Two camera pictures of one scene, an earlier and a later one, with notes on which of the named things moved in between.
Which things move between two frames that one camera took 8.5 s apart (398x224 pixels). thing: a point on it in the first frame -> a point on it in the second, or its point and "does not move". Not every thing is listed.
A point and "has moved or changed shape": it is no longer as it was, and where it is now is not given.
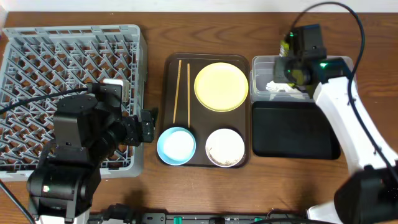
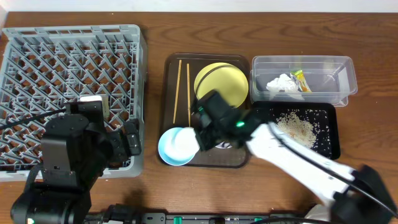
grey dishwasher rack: (40, 61) does not move
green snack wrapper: (283, 49) has moved or changed shape
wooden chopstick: (177, 89) does not move
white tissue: (276, 86) does not move
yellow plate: (221, 87) does not move
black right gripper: (280, 73) -> (202, 130)
